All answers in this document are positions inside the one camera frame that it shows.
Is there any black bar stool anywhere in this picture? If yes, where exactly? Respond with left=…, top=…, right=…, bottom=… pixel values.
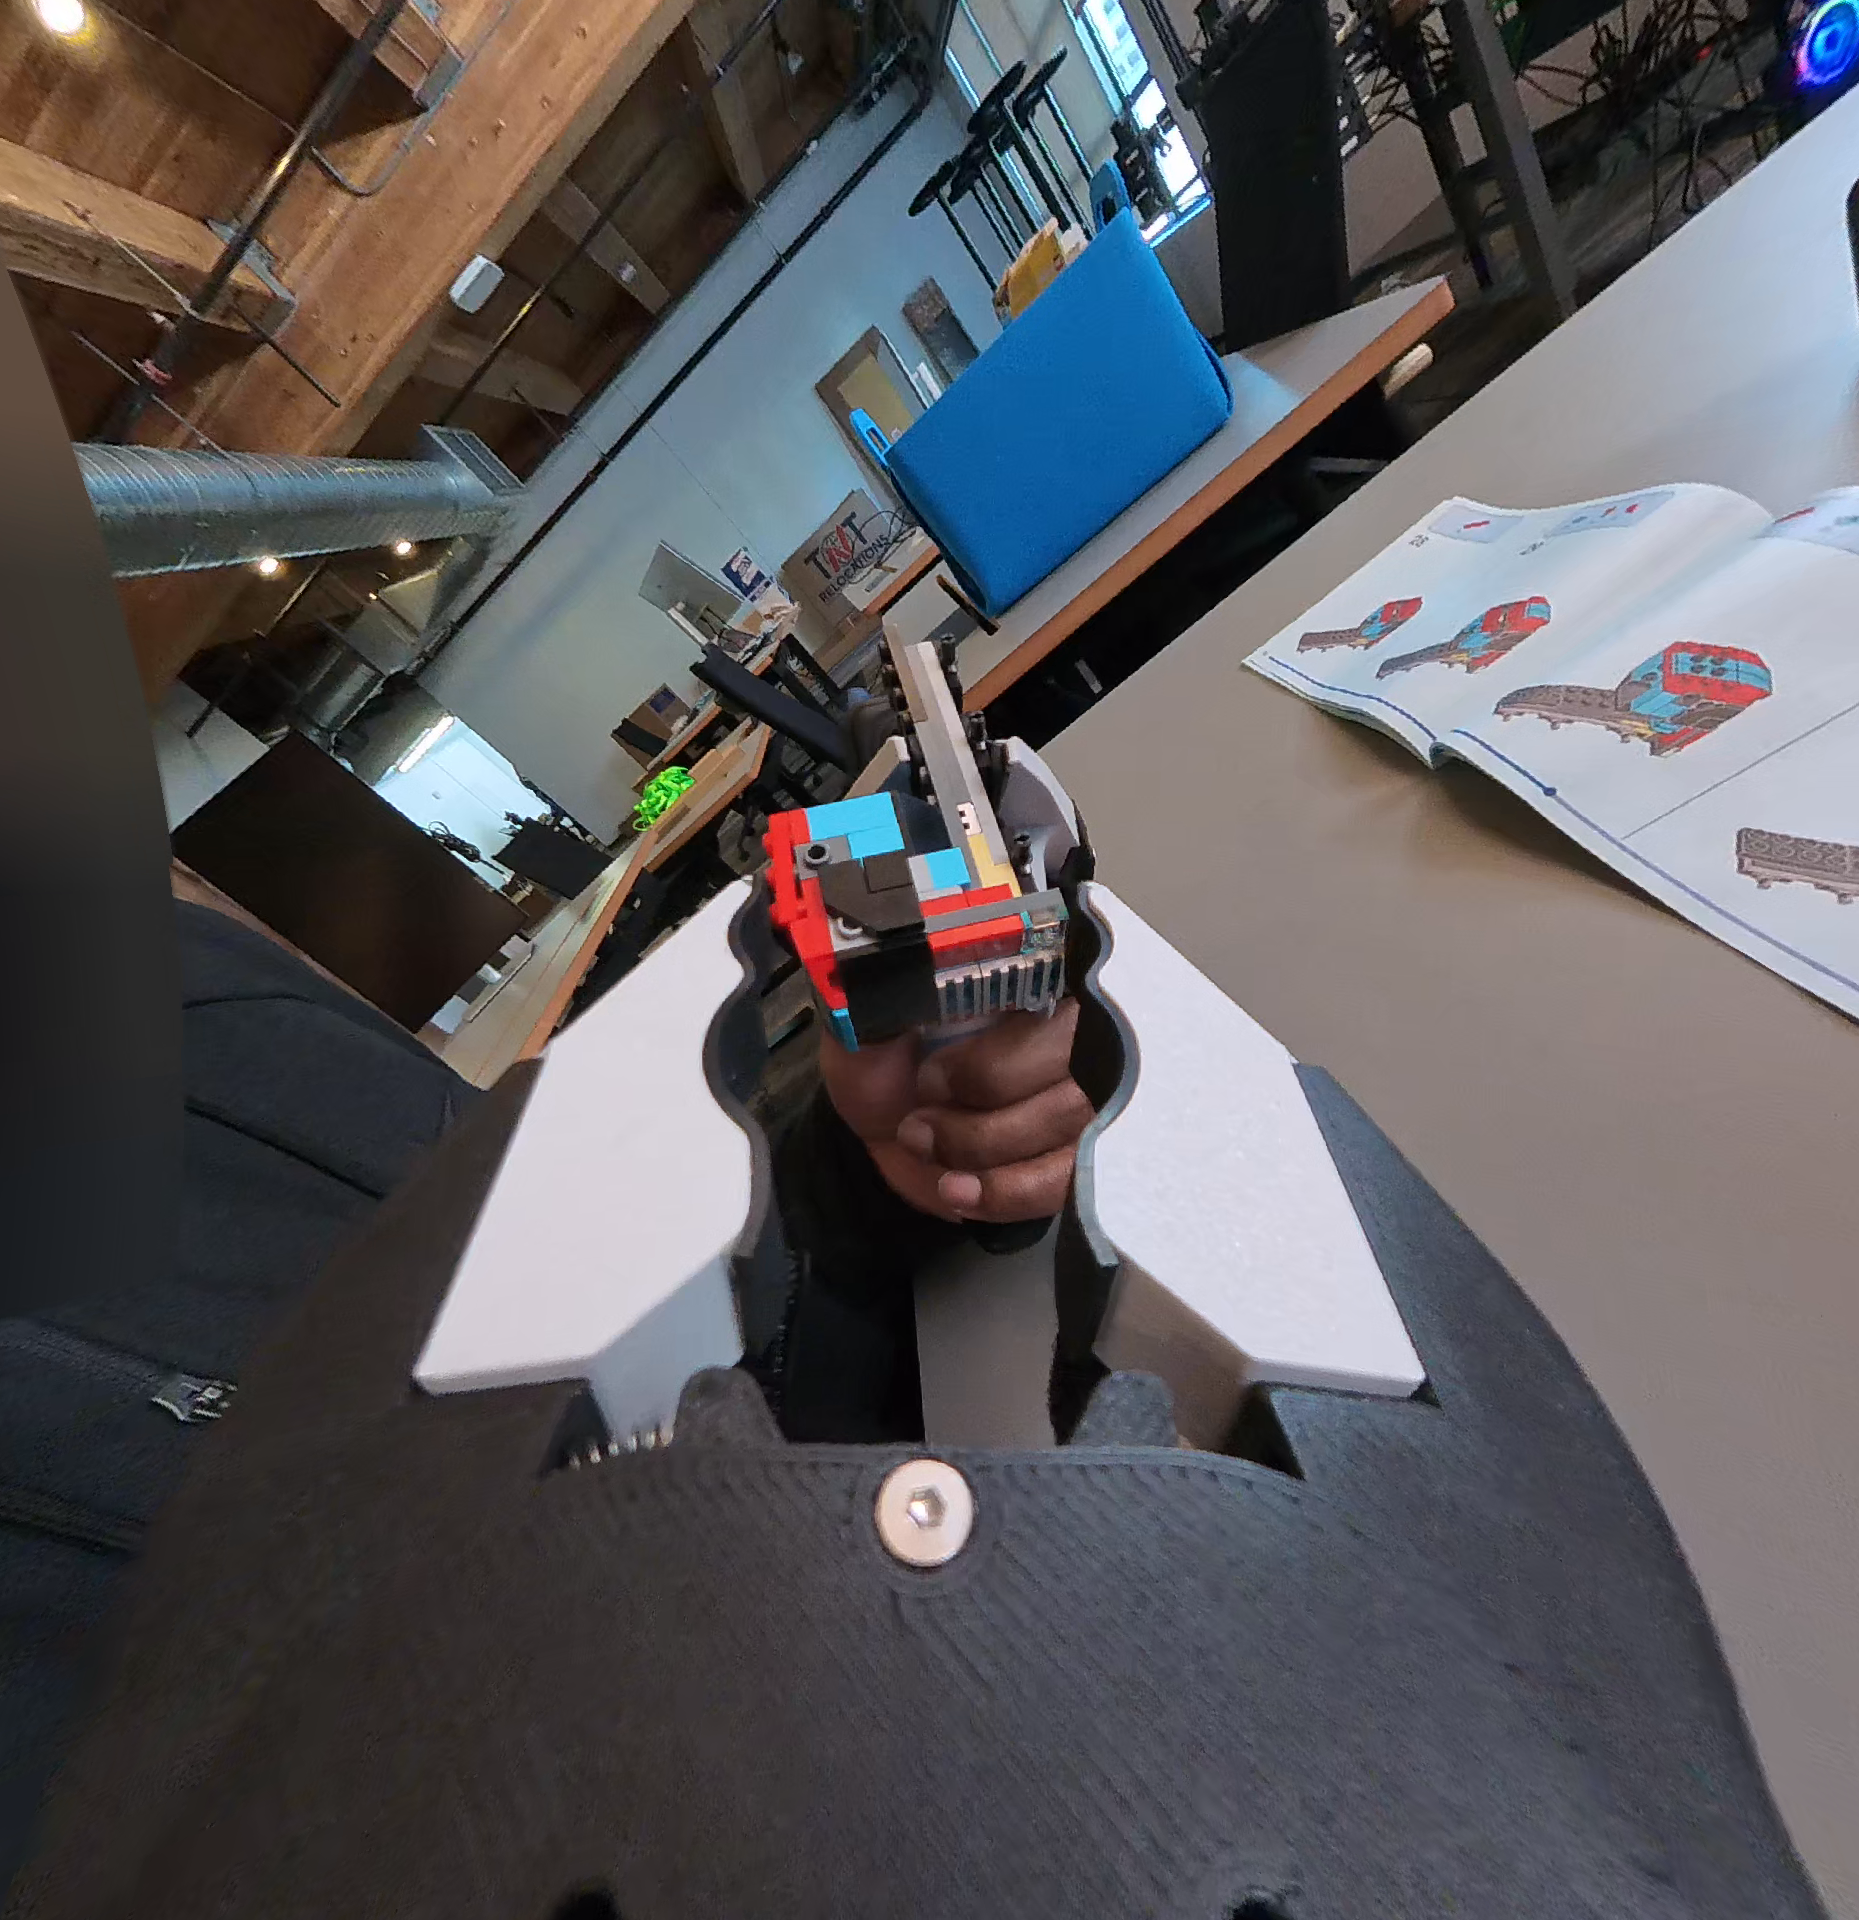
left=911, top=60, right=1023, bottom=289

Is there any person's dark jacket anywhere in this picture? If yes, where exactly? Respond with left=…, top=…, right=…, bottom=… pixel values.
left=0, top=896, right=487, bottom=1920

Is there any yellow box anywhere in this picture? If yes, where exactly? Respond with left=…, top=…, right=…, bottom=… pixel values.
left=993, top=217, right=1073, bottom=324

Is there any wood-edged grey table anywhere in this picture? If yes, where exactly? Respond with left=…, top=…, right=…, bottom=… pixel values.
left=869, top=277, right=1455, bottom=714

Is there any person's left hand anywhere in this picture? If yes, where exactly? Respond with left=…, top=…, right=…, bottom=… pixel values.
left=853, top=992, right=1093, bottom=1224

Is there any brick instruction booklet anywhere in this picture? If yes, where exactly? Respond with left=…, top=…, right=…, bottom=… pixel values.
left=1241, top=483, right=1859, bottom=1040

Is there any toy brick truck model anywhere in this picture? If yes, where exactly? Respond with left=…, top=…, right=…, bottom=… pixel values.
left=763, top=622, right=1073, bottom=1053

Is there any dark monitor screen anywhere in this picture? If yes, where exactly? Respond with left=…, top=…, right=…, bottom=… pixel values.
left=172, top=730, right=529, bottom=1038

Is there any light blue felt partition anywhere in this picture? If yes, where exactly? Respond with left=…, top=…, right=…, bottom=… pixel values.
left=883, top=210, right=1233, bottom=619

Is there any black cabinet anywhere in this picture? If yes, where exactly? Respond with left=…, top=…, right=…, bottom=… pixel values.
left=1181, top=0, right=1353, bottom=355

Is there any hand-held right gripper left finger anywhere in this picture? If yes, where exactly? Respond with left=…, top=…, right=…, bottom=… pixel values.
left=413, top=882, right=781, bottom=1446

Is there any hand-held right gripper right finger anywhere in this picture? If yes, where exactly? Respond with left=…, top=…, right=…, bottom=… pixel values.
left=1051, top=882, right=1431, bottom=1455

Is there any distant window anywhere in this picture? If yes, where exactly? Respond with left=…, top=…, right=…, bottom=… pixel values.
left=1071, top=0, right=1215, bottom=242

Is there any printed cardboard box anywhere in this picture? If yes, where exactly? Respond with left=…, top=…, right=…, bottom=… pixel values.
left=797, top=493, right=931, bottom=619

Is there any silver air duct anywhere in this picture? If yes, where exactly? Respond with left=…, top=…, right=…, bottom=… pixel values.
left=74, top=426, right=523, bottom=580

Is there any grey steel column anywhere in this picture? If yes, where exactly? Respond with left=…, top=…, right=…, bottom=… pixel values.
left=1431, top=0, right=1579, bottom=310

